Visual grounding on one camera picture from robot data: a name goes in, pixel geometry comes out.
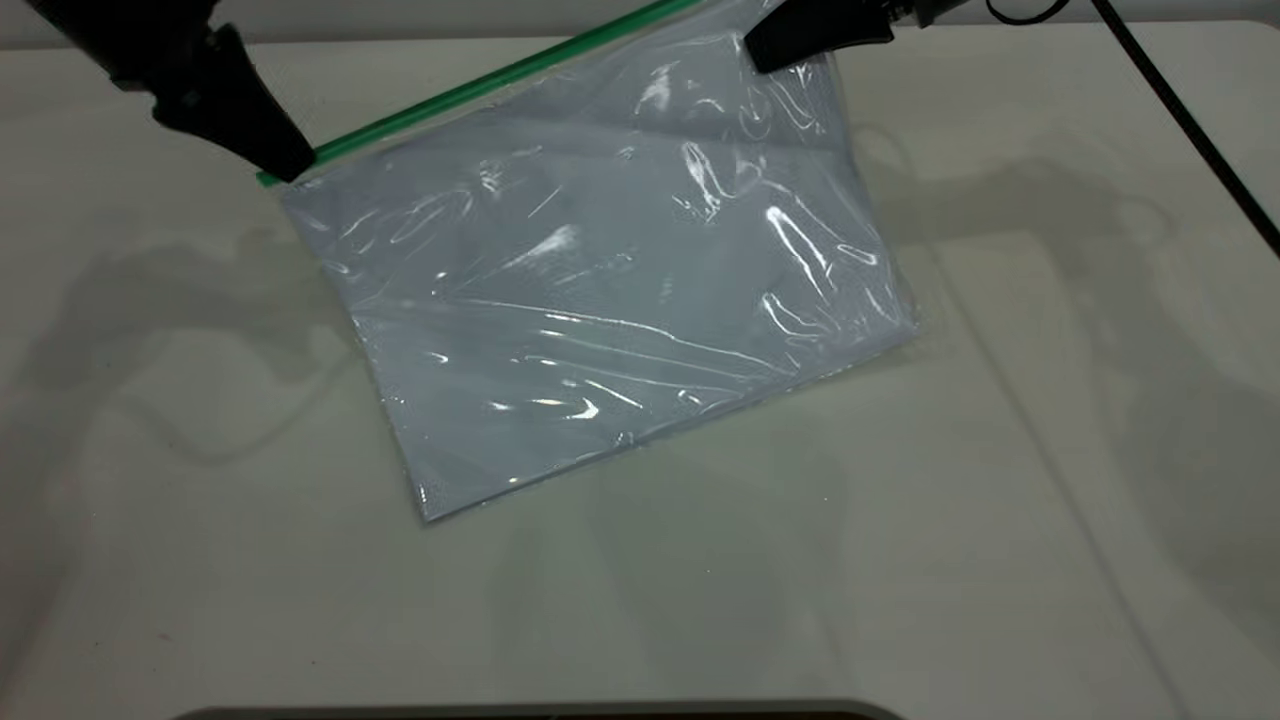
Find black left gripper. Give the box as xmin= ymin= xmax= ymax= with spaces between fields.
xmin=30 ymin=0 xmax=317 ymax=183

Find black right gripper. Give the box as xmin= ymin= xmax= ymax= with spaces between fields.
xmin=745 ymin=0 xmax=971 ymax=74

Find clear plastic green-zipper bag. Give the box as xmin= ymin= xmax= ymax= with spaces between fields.
xmin=256 ymin=0 xmax=921 ymax=525

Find white paper sheets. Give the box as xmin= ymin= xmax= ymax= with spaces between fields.
xmin=280 ymin=40 xmax=916 ymax=521

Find black braided cable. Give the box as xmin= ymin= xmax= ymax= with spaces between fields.
xmin=985 ymin=0 xmax=1280 ymax=258

